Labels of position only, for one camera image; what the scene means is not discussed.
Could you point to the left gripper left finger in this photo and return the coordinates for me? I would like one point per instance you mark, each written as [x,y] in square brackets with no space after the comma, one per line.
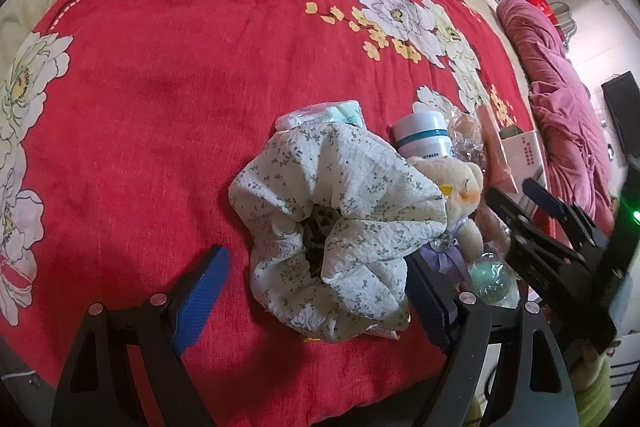
[97,385]

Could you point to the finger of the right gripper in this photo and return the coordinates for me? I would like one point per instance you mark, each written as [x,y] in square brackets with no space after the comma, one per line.
[537,257]
[577,226]

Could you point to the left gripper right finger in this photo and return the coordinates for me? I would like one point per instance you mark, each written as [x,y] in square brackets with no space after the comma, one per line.
[531,386]

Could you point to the green ball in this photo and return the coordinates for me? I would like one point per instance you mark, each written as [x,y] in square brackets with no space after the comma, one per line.
[492,279]

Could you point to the pink packaged soft item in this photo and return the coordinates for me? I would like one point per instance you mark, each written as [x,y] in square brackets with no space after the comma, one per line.
[499,173]

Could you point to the cream teddy bear plush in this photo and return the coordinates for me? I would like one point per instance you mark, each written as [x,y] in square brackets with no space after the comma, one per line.
[462,243]

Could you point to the bagged round bun toy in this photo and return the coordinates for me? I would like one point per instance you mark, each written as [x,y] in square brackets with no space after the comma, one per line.
[467,140]

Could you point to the floral white fabric scrunchie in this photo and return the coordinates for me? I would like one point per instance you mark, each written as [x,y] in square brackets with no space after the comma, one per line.
[334,212]

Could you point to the pink rumpled quilt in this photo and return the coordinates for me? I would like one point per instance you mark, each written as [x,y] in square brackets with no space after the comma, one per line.
[577,165]

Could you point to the red tissue box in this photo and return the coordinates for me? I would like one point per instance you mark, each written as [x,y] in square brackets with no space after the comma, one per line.
[526,161]

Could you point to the white supplement bottle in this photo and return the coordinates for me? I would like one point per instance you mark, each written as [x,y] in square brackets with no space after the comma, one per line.
[422,135]

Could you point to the mint tissue pack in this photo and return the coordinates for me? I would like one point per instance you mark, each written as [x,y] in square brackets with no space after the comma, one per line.
[346,112]

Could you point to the red gift bag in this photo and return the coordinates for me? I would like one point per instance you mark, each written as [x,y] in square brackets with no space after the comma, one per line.
[545,8]

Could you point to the red floral blanket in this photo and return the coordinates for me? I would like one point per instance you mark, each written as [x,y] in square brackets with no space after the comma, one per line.
[133,117]

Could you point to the black wall television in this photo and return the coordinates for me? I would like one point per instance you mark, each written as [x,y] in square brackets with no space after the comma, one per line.
[622,98]

